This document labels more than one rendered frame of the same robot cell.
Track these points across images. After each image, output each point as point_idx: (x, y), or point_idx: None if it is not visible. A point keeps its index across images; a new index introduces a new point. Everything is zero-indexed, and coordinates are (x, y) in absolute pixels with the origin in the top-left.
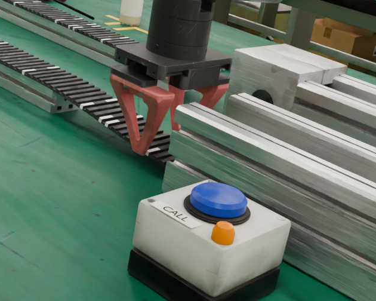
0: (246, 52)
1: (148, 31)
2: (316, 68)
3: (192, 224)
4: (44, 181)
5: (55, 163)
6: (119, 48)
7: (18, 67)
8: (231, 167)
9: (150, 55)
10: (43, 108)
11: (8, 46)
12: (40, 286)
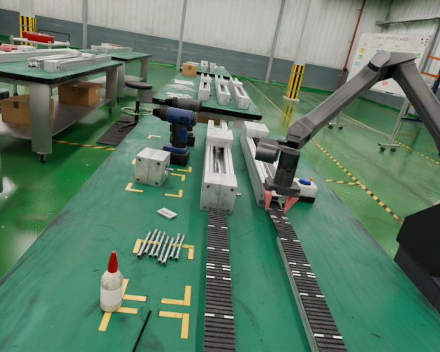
0: (236, 184)
1: (291, 182)
2: (223, 174)
3: (313, 183)
4: (314, 223)
5: (306, 225)
6: (300, 188)
7: (299, 243)
8: None
9: (293, 184)
10: None
11: (291, 260)
12: (332, 208)
